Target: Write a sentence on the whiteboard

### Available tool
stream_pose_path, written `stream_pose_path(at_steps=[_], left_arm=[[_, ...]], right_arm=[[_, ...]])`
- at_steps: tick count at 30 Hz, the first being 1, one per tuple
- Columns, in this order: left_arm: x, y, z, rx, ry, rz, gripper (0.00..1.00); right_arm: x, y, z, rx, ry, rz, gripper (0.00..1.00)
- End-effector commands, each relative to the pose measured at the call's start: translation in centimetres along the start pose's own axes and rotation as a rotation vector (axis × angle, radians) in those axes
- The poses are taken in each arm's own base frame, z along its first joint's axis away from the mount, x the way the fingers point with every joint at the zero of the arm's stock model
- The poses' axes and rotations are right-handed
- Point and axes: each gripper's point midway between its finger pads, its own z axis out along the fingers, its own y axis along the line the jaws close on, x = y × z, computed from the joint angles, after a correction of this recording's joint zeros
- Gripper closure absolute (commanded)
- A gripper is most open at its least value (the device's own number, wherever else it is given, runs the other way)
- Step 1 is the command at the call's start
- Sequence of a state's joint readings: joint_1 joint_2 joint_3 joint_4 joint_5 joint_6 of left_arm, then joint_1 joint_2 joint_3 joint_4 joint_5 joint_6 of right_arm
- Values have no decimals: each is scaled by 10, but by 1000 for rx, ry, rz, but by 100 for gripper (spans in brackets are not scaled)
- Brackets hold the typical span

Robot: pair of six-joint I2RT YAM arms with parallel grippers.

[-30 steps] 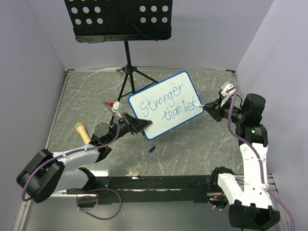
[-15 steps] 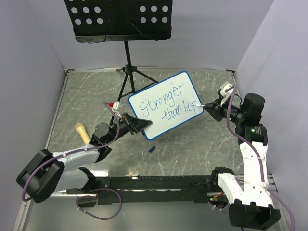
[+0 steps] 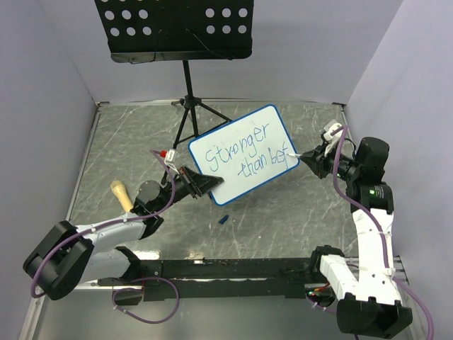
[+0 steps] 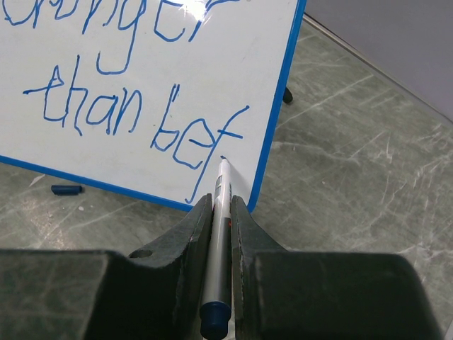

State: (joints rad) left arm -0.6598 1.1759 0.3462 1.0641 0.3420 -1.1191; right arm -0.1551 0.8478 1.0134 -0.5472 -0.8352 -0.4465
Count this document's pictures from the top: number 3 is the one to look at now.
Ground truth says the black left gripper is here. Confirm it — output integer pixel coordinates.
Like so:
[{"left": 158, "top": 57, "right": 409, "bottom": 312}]
[{"left": 154, "top": 164, "right": 223, "bottom": 213}]

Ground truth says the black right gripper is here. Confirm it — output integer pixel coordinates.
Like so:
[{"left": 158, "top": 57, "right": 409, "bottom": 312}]
[{"left": 300, "top": 139, "right": 361, "bottom": 182}]

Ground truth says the blue marker cap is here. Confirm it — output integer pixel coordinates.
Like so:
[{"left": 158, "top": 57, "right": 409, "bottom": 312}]
[{"left": 219, "top": 215, "right": 229, "bottom": 225}]

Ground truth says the blue framed whiteboard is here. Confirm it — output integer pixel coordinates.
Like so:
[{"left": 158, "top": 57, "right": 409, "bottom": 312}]
[{"left": 188, "top": 104, "right": 299, "bottom": 206}]

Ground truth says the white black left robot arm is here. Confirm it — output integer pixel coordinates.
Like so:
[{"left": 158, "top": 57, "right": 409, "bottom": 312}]
[{"left": 23, "top": 166, "right": 224, "bottom": 300}]

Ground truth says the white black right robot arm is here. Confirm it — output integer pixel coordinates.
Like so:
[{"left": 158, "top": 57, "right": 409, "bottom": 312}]
[{"left": 300, "top": 137, "right": 413, "bottom": 339}]

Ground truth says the wooden mallet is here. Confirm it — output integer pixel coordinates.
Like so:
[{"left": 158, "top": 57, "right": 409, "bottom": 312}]
[{"left": 110, "top": 180, "right": 133, "bottom": 213}]

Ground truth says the black music stand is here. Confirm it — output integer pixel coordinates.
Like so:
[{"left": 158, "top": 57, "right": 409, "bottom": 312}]
[{"left": 95, "top": 1, "right": 233, "bottom": 149}]

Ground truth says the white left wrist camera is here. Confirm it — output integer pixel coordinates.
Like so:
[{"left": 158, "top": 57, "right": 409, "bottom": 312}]
[{"left": 158, "top": 149, "right": 180, "bottom": 174}]

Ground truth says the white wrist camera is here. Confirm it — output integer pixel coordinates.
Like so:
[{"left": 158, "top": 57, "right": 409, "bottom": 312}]
[
  {"left": 321, "top": 120, "right": 343, "bottom": 157},
  {"left": 158, "top": 149, "right": 180, "bottom": 174}
]

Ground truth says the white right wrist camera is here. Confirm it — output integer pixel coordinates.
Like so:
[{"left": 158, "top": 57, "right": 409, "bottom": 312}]
[{"left": 321, "top": 120, "right": 343, "bottom": 157}]

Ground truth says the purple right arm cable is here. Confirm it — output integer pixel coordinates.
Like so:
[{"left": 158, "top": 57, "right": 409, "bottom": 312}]
[{"left": 331, "top": 125, "right": 435, "bottom": 340}]

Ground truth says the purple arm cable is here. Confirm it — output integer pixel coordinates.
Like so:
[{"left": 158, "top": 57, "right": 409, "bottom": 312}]
[
  {"left": 30, "top": 149, "right": 177, "bottom": 298},
  {"left": 331, "top": 125, "right": 435, "bottom": 340}
]

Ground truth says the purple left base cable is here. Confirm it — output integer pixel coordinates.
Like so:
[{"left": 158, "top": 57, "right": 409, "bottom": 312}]
[{"left": 112, "top": 278, "right": 180, "bottom": 323}]

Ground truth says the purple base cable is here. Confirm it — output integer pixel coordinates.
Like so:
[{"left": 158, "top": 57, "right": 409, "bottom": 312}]
[
  {"left": 307, "top": 279, "right": 339, "bottom": 317},
  {"left": 112, "top": 278, "right": 180, "bottom": 323}
]

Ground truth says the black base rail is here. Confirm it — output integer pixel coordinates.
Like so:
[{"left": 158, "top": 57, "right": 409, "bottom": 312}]
[{"left": 98, "top": 258, "right": 330, "bottom": 302}]

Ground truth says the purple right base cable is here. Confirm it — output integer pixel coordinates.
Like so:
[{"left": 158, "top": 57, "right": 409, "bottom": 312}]
[{"left": 307, "top": 279, "right": 339, "bottom": 317}]

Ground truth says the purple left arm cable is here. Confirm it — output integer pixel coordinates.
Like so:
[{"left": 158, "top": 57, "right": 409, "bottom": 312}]
[{"left": 30, "top": 149, "right": 177, "bottom": 298}]

